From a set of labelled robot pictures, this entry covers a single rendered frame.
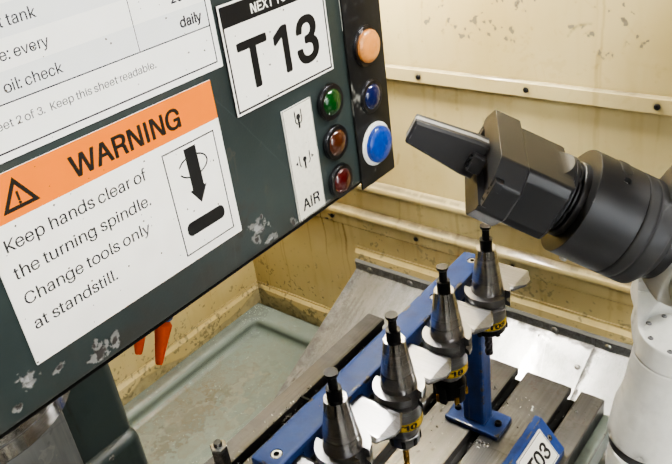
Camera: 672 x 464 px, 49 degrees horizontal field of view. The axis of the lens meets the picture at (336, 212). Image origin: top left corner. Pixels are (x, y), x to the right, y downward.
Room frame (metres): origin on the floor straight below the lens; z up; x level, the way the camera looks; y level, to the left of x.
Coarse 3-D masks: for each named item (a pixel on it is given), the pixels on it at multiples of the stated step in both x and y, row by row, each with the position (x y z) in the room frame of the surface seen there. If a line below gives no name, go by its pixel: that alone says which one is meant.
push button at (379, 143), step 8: (376, 128) 0.53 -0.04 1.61; (384, 128) 0.54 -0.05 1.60; (376, 136) 0.53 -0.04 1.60; (384, 136) 0.54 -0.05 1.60; (368, 144) 0.53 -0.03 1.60; (376, 144) 0.53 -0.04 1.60; (384, 144) 0.54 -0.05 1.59; (368, 152) 0.53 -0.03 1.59; (376, 152) 0.53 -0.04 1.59; (384, 152) 0.53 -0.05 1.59; (376, 160) 0.53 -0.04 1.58
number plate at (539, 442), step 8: (536, 432) 0.81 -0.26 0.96; (536, 440) 0.80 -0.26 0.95; (544, 440) 0.80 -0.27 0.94; (528, 448) 0.78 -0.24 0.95; (536, 448) 0.79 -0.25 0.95; (544, 448) 0.79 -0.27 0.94; (552, 448) 0.80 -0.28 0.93; (520, 456) 0.77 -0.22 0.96; (528, 456) 0.77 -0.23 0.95; (536, 456) 0.78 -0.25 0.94; (544, 456) 0.78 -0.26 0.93; (552, 456) 0.79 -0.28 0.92
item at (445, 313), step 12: (432, 300) 0.75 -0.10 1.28; (444, 300) 0.73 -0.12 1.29; (456, 300) 0.74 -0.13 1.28; (432, 312) 0.74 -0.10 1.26; (444, 312) 0.73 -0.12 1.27; (456, 312) 0.73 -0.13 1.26; (432, 324) 0.74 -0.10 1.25; (444, 324) 0.73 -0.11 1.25; (456, 324) 0.73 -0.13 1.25; (432, 336) 0.74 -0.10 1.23; (444, 336) 0.73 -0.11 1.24; (456, 336) 0.73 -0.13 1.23
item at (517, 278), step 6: (504, 264) 0.89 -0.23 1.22; (504, 270) 0.88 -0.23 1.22; (510, 270) 0.88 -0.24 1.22; (516, 270) 0.87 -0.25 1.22; (522, 270) 0.87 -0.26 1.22; (504, 276) 0.86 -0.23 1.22; (510, 276) 0.86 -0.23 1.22; (516, 276) 0.86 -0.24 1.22; (522, 276) 0.86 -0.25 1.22; (528, 276) 0.86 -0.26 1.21; (510, 282) 0.85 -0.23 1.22; (516, 282) 0.84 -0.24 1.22; (522, 282) 0.84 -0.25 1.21; (528, 282) 0.85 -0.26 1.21; (516, 288) 0.84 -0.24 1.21
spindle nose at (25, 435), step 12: (48, 408) 0.43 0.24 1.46; (60, 408) 0.45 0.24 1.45; (36, 420) 0.42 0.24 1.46; (48, 420) 0.43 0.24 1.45; (12, 432) 0.40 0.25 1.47; (24, 432) 0.41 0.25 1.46; (36, 432) 0.42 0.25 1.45; (0, 444) 0.40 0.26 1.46; (12, 444) 0.40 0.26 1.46; (24, 444) 0.41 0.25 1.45; (0, 456) 0.40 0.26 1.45; (12, 456) 0.40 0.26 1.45
